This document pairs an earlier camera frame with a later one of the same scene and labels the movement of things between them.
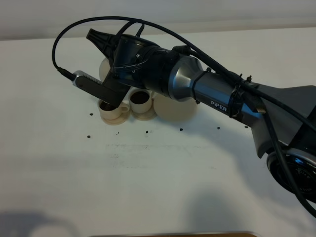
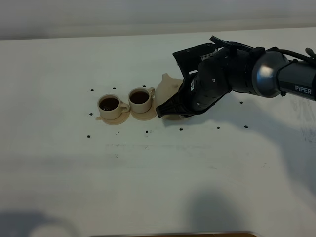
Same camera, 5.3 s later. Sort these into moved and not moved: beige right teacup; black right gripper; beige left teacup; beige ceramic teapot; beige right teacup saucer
Moved: beige ceramic teapot; black right gripper
Not moved: beige right teacup; beige left teacup; beige right teacup saucer
